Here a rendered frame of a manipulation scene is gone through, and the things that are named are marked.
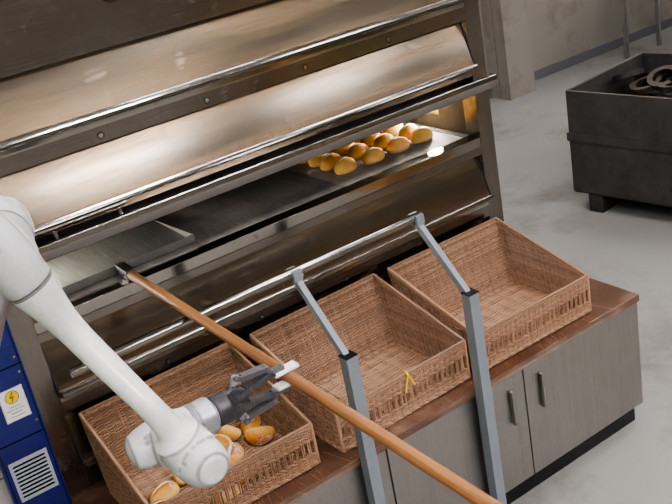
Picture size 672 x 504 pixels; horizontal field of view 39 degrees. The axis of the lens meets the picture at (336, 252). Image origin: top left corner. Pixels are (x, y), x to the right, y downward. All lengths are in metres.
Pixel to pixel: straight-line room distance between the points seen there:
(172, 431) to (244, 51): 1.45
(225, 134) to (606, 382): 1.71
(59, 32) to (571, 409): 2.19
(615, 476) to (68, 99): 2.34
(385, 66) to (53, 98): 1.19
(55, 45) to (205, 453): 1.34
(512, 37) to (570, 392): 5.12
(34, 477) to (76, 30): 1.34
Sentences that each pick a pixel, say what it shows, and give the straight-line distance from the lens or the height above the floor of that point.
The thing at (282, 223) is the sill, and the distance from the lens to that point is 3.27.
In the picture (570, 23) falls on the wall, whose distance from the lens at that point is 9.22.
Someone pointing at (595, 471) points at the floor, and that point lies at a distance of 3.82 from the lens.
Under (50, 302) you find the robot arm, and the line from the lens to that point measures 2.00.
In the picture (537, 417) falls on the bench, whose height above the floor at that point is 0.33.
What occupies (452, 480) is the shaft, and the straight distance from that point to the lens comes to 1.89.
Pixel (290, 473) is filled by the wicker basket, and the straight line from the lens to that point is 3.00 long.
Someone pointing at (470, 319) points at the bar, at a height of 0.87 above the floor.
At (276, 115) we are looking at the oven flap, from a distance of 3.19.
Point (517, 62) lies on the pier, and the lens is 8.43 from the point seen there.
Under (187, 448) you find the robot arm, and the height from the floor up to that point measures 1.26.
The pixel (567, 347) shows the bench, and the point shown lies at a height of 0.53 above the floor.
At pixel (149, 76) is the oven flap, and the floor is 1.78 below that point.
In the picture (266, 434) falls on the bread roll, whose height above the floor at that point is 0.63.
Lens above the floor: 2.34
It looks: 23 degrees down
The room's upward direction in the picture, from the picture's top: 11 degrees counter-clockwise
